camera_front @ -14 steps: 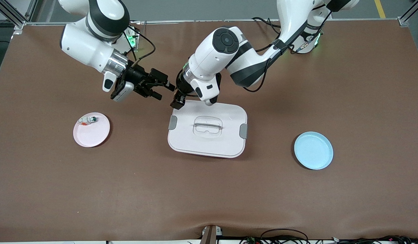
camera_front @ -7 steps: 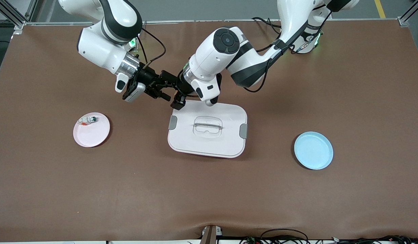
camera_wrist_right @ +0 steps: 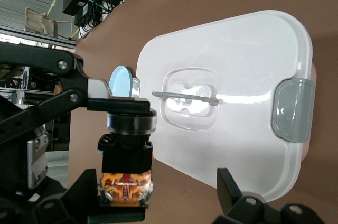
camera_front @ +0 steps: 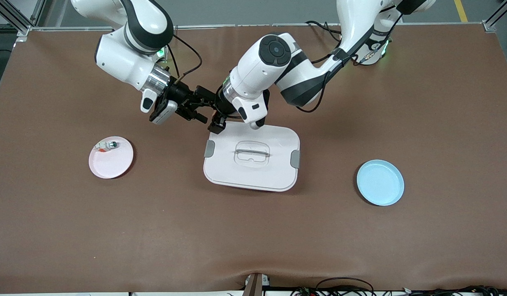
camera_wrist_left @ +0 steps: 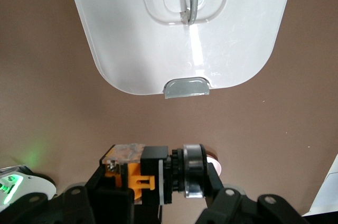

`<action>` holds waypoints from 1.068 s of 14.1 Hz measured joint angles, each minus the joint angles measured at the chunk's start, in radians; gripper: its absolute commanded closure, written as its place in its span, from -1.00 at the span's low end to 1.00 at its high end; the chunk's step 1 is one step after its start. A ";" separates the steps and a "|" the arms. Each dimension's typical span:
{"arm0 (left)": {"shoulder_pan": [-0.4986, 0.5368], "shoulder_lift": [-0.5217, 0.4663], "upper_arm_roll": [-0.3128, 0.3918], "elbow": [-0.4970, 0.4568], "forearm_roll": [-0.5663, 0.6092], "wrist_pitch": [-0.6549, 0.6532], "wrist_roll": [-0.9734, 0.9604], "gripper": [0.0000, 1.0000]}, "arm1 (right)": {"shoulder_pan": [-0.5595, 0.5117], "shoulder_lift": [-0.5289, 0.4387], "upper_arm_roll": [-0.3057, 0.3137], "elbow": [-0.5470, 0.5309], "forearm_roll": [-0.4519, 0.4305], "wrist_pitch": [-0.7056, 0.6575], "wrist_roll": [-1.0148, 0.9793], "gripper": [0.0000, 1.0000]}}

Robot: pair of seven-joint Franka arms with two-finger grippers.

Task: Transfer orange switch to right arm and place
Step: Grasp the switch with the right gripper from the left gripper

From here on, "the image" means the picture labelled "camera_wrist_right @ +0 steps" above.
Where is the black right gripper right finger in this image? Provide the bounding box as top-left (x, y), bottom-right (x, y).
top-left (212, 167), bottom-right (325, 224)

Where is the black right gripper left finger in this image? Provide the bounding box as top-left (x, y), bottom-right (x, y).
top-left (0, 169), bottom-right (99, 224)

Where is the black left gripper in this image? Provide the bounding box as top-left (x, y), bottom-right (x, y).
top-left (0, 125), bottom-right (50, 191)

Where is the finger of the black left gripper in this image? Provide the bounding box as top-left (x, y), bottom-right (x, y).
top-left (86, 205), bottom-right (147, 223)
top-left (0, 42), bottom-right (152, 146)

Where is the orange push-button switch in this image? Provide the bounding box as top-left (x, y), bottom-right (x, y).
top-left (96, 110), bottom-right (158, 208)

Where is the metal storage shelf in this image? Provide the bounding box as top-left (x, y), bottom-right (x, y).
top-left (0, 64), bottom-right (71, 153)

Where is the beige chair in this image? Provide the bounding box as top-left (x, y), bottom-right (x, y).
top-left (24, 7), bottom-right (59, 38)

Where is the white lidded storage box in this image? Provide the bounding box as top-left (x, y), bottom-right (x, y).
top-left (132, 9), bottom-right (317, 204)

